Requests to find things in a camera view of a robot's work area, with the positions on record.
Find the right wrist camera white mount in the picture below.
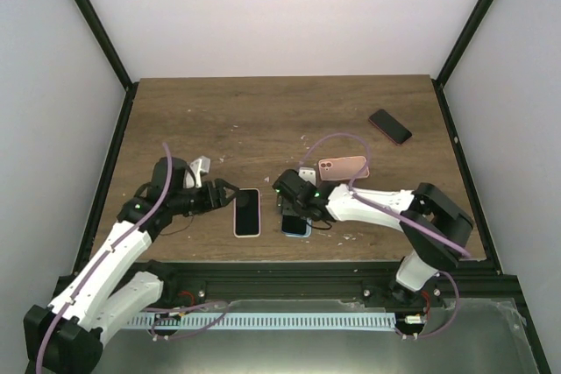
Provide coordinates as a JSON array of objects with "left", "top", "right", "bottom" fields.
[{"left": 298, "top": 166, "right": 316, "bottom": 185}]

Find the white phone black screen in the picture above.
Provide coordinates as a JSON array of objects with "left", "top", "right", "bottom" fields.
[{"left": 235, "top": 189, "right": 259, "bottom": 236}]

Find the left black table edge rail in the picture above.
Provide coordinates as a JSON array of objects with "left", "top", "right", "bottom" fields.
[{"left": 72, "top": 81, "right": 139, "bottom": 275}]

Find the light blue phone case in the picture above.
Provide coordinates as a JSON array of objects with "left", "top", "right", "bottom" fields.
[{"left": 280, "top": 215, "right": 313, "bottom": 239}]

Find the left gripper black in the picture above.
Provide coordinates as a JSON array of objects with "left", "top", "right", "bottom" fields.
[{"left": 171, "top": 180, "right": 241, "bottom": 216}]

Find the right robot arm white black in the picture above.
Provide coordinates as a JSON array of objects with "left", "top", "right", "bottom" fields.
[{"left": 273, "top": 169, "right": 474, "bottom": 307}]

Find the left black frame post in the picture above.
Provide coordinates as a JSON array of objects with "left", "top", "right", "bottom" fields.
[{"left": 74, "top": 0, "right": 133, "bottom": 91}]

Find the black table edge rail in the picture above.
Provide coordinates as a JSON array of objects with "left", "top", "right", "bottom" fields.
[
  {"left": 431, "top": 79, "right": 503, "bottom": 274},
  {"left": 72, "top": 81, "right": 139, "bottom": 275}
]

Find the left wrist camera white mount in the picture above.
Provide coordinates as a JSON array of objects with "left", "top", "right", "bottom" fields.
[{"left": 185, "top": 156, "right": 211, "bottom": 188}]

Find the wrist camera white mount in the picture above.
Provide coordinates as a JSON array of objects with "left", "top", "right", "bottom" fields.
[
  {"left": 298, "top": 166, "right": 316, "bottom": 185},
  {"left": 185, "top": 156, "right": 211, "bottom": 188}
]

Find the blue phone black screen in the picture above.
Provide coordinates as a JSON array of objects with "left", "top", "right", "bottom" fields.
[{"left": 280, "top": 214, "right": 308, "bottom": 235}]

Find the red phone black screen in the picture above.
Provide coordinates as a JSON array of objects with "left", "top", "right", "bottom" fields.
[{"left": 368, "top": 109, "right": 412, "bottom": 145}]

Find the pink phone case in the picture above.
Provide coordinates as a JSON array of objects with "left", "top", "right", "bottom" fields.
[{"left": 317, "top": 156, "right": 370, "bottom": 181}]

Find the beige phone case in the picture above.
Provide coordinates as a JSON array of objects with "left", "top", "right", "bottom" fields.
[{"left": 232, "top": 187, "right": 262, "bottom": 239}]

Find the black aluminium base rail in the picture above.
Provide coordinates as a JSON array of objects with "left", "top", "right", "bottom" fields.
[{"left": 148, "top": 260, "right": 444, "bottom": 308}]

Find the right black table edge rail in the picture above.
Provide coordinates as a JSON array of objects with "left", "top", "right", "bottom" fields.
[{"left": 431, "top": 79, "right": 503, "bottom": 274}]

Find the right black frame post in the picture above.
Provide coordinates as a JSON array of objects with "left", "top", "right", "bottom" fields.
[{"left": 436, "top": 0, "right": 494, "bottom": 87}]

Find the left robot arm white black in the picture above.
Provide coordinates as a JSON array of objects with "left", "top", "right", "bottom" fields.
[{"left": 24, "top": 155, "right": 240, "bottom": 373}]

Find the light blue slotted cable duct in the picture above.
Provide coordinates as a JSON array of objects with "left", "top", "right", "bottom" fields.
[{"left": 124, "top": 313, "right": 396, "bottom": 333}]

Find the black frame post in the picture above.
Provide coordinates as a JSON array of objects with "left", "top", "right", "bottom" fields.
[
  {"left": 74, "top": 0, "right": 133, "bottom": 91},
  {"left": 436, "top": 0, "right": 494, "bottom": 87}
]

